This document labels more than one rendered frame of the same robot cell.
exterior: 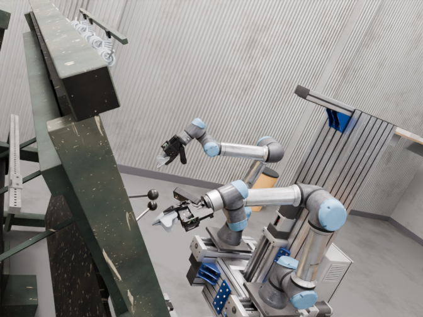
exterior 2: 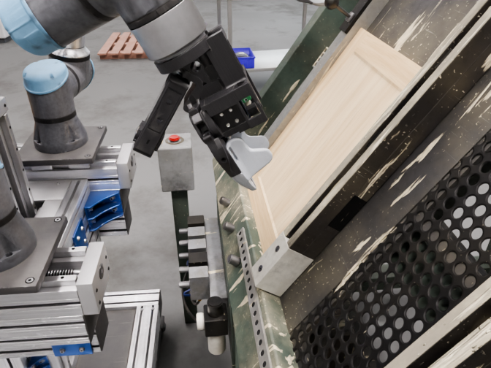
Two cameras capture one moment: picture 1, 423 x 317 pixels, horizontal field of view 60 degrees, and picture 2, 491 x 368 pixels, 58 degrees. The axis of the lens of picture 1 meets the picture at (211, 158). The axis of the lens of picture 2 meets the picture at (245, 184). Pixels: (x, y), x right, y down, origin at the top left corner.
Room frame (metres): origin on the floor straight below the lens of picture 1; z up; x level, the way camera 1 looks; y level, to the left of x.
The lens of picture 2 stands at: (2.41, 0.48, 1.63)
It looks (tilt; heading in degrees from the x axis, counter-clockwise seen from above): 32 degrees down; 207
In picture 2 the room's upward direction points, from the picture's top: straight up
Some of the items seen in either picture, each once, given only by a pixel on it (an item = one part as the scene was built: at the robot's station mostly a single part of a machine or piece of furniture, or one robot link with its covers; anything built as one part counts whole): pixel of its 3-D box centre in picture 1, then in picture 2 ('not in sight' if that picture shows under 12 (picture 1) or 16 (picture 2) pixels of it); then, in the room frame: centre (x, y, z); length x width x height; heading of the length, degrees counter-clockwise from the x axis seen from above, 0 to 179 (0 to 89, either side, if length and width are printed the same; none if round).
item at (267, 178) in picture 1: (258, 188); not in sight; (5.46, -0.86, 0.33); 0.43 x 0.41 x 0.65; 122
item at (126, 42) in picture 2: not in sight; (132, 45); (-2.30, -3.64, 0.05); 1.12 x 0.75 x 0.10; 29
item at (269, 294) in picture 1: (276, 290); (58, 126); (1.60, -0.55, 1.09); 0.15 x 0.15 x 0.10
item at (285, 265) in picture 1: (287, 272); (50, 87); (1.59, -0.55, 1.20); 0.13 x 0.12 x 0.14; 23
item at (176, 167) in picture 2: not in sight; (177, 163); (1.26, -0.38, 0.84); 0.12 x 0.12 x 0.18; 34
